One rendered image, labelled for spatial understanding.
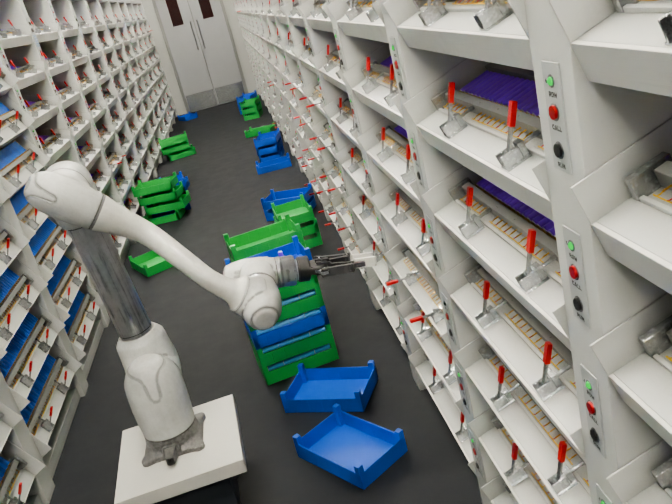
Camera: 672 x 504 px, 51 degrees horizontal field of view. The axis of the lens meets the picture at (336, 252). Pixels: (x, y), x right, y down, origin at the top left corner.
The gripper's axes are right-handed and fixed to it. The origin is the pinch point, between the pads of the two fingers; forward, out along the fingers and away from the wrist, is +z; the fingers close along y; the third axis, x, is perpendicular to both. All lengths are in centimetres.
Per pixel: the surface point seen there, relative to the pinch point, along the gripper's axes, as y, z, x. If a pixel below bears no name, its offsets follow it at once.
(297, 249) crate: -71, -12, -18
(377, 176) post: -14.3, 9.1, 21.4
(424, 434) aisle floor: 9, 14, -57
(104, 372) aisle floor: -106, -100, -75
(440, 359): 18.3, 16.7, -26.8
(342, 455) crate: 6, -12, -61
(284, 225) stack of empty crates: -105, -13, -17
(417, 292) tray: 10.8, 12.9, -8.2
